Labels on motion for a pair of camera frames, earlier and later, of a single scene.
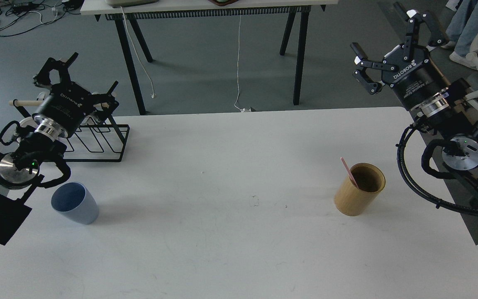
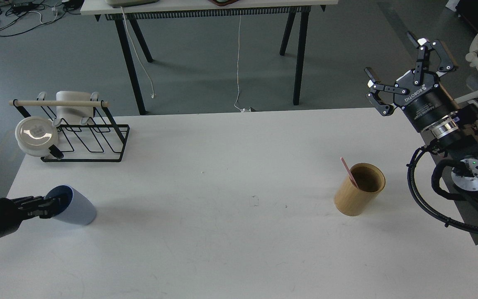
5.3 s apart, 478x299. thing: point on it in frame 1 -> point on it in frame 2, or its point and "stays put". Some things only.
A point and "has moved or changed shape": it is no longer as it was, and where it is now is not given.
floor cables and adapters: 6,18 stays put
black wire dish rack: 101,140 stays put
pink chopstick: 350,173 stays put
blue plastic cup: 74,200 has moved or changed shape
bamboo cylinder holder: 350,201 stays put
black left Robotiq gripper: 68,105 -> 5,216
